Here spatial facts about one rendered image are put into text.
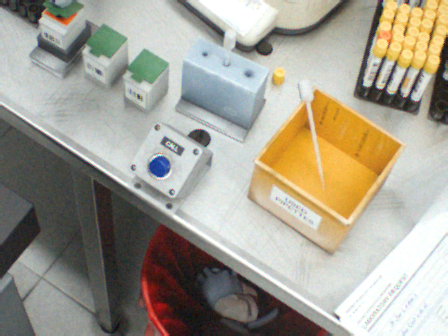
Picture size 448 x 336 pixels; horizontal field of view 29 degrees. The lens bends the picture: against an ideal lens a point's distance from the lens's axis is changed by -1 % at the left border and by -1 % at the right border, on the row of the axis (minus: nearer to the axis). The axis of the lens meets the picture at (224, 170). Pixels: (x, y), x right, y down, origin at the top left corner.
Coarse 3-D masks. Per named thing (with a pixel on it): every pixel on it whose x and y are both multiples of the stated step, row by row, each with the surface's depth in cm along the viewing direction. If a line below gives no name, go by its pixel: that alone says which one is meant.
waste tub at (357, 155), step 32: (320, 96) 108; (288, 128) 107; (320, 128) 114; (352, 128) 109; (256, 160) 103; (288, 160) 113; (352, 160) 114; (384, 160) 110; (256, 192) 108; (288, 192) 103; (320, 192) 112; (352, 192) 112; (288, 224) 110; (320, 224) 104; (352, 224) 107
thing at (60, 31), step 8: (48, 16) 112; (56, 16) 113; (72, 16) 113; (80, 16) 114; (40, 24) 113; (48, 24) 113; (56, 24) 113; (64, 24) 112; (72, 24) 113; (80, 24) 115; (48, 32) 114; (56, 32) 112; (64, 32) 112; (72, 32) 114; (80, 32) 116; (48, 40) 115; (56, 40) 114; (64, 40) 113; (72, 40) 115; (64, 48) 115
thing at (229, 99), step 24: (192, 48) 109; (216, 48) 109; (192, 72) 110; (216, 72) 108; (240, 72) 108; (264, 72) 108; (192, 96) 114; (216, 96) 112; (240, 96) 109; (216, 120) 115; (240, 120) 113
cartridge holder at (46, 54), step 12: (84, 36) 117; (36, 48) 117; (48, 48) 116; (60, 48) 115; (72, 48) 116; (84, 48) 118; (36, 60) 117; (48, 60) 117; (60, 60) 117; (72, 60) 117; (60, 72) 116
